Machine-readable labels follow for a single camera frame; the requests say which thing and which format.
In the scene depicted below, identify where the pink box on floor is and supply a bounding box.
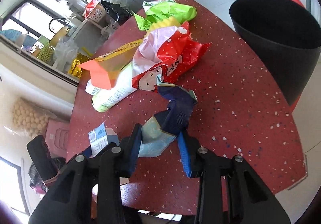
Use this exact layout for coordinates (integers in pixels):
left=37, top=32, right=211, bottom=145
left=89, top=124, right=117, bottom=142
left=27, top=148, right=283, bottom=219
left=45, top=119, right=70, bottom=159

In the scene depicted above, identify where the orange yellow carton box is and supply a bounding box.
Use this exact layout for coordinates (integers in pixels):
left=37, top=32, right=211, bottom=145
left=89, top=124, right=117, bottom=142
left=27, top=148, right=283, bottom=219
left=77, top=39, right=143, bottom=90

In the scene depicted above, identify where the blue wrapper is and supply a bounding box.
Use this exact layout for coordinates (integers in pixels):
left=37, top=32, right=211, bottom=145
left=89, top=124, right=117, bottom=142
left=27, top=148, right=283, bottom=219
left=139, top=83, right=197, bottom=158

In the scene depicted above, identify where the black trash bin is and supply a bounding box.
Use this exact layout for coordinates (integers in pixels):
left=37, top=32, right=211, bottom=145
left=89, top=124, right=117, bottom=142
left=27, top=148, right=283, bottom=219
left=228, top=0, right=321, bottom=107

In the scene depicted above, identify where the red white snack bag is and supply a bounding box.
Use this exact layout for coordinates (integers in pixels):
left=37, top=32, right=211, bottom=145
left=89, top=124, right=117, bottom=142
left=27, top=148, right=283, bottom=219
left=132, top=22, right=211, bottom=92

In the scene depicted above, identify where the green plastic bottle white cap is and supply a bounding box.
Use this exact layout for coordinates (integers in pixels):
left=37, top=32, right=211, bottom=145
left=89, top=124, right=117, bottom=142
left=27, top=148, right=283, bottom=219
left=91, top=62, right=137, bottom=113

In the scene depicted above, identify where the green plastic wrapper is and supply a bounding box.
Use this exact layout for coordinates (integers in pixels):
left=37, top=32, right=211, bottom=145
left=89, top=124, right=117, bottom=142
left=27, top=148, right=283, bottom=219
left=133, top=0, right=197, bottom=31

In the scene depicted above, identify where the bag of round yellow balls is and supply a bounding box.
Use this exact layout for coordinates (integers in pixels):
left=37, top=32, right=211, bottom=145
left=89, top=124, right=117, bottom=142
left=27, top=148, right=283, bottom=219
left=12, top=98, right=57, bottom=139

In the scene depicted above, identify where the yellow packaged goods stack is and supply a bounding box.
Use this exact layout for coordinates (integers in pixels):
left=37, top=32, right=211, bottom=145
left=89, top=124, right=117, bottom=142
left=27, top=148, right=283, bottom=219
left=67, top=52, right=89, bottom=78

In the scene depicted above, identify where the golden cooking pot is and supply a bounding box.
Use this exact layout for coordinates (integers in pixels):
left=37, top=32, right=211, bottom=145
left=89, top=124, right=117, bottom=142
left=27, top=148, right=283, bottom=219
left=48, top=18, right=70, bottom=48

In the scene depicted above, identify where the black plastic bag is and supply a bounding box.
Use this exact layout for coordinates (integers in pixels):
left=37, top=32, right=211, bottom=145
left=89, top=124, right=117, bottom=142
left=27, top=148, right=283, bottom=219
left=100, top=1, right=133, bottom=25

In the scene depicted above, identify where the small blue white carton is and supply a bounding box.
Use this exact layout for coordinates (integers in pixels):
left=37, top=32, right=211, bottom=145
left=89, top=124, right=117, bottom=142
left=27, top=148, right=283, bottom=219
left=88, top=122, right=120, bottom=157

